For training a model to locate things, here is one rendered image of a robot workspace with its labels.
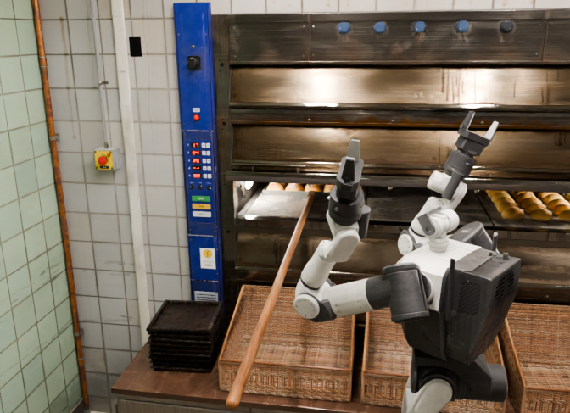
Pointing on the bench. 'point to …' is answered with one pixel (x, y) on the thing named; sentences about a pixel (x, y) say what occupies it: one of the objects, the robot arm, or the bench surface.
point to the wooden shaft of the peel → (265, 315)
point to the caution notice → (208, 258)
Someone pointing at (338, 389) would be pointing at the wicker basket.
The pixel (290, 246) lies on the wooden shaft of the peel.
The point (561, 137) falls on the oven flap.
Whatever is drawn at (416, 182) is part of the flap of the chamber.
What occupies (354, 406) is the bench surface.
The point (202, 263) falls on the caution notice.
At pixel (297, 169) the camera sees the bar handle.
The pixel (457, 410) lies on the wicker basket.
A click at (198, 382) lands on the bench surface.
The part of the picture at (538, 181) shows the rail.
